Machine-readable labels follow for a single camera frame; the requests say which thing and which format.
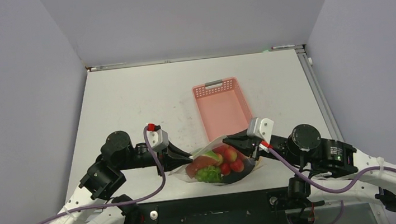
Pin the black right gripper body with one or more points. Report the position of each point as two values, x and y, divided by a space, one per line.
281 146

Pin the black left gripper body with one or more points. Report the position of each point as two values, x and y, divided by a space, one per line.
139 159

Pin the red strawberry cluster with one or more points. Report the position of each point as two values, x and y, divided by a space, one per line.
228 153

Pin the dark purple eggplant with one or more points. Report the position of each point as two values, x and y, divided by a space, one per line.
236 170

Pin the clear zip top bag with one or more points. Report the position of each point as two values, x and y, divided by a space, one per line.
180 173

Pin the pink plastic basket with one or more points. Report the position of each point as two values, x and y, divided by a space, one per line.
222 107

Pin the green grape bunch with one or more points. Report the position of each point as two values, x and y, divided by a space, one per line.
210 174

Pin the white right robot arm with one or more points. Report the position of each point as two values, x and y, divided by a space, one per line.
374 182

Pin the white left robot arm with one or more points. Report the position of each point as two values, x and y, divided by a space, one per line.
93 201

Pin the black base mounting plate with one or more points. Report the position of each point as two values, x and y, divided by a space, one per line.
268 206

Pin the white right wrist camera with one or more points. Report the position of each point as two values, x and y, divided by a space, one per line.
261 128

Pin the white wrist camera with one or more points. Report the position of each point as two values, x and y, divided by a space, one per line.
157 138
261 128

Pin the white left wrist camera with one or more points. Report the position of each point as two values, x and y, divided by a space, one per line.
157 138

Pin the aluminium rail frame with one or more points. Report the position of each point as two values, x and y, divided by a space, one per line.
306 149

